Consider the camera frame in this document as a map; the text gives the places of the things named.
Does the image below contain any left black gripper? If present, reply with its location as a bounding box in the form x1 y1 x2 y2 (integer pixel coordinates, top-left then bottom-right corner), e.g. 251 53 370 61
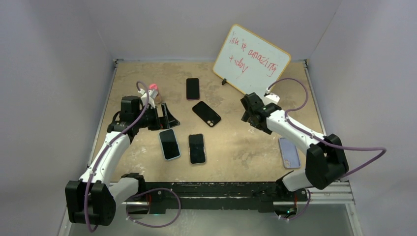
135 103 179 131

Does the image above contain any black phone case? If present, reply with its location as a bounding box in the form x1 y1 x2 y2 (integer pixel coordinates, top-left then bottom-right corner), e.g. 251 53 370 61
192 101 221 127

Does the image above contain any black phone purple edge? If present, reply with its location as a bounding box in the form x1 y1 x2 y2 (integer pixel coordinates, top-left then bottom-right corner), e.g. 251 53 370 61
186 78 200 100

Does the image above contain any clear magsafe phone case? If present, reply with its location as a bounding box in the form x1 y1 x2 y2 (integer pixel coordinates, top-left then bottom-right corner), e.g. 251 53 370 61
188 133 208 166

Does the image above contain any lavender phone case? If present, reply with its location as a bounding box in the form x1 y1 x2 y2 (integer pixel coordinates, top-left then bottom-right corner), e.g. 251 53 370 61
278 138 301 169

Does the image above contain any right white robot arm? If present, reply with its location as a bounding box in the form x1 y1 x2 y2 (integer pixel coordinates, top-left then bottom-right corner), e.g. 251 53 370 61
240 92 349 200

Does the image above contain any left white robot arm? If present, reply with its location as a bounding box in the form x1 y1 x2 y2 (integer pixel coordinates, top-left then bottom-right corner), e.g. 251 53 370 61
65 96 179 233

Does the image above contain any pink capped small bottle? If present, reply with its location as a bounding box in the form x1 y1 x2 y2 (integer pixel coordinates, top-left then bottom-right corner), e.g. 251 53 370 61
149 84 163 104

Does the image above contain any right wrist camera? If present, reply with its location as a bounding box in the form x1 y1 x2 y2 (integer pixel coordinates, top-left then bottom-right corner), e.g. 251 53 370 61
262 93 280 105

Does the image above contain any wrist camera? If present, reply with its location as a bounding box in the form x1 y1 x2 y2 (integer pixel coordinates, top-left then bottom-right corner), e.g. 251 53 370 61
262 93 280 105
138 88 157 109

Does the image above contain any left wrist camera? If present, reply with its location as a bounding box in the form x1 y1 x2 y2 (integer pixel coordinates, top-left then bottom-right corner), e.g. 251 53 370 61
138 88 157 109

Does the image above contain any whiteboard with yellow frame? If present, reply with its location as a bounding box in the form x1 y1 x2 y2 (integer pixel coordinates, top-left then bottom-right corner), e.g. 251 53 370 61
213 24 291 97

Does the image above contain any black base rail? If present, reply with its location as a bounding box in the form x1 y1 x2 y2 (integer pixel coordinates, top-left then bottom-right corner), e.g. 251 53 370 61
124 181 308 214

